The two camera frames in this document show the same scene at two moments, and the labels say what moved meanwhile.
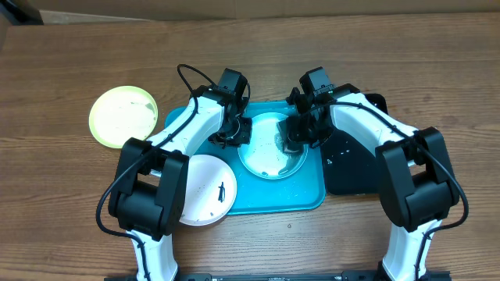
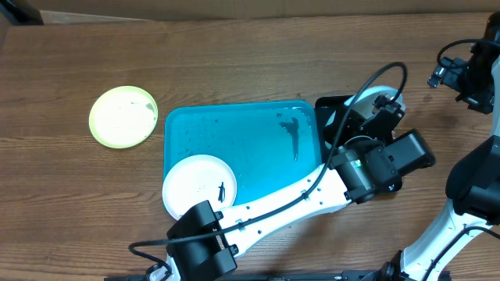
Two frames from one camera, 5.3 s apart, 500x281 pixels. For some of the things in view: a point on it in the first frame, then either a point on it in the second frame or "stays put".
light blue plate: x=263 y=156 to x=378 y=98
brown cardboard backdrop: x=81 y=12 stays put
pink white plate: x=211 y=190 stays put
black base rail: x=307 y=276 stays put
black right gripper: x=298 y=136 to x=482 y=101
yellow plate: x=121 y=113 stays put
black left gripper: x=244 y=136 to x=377 y=137
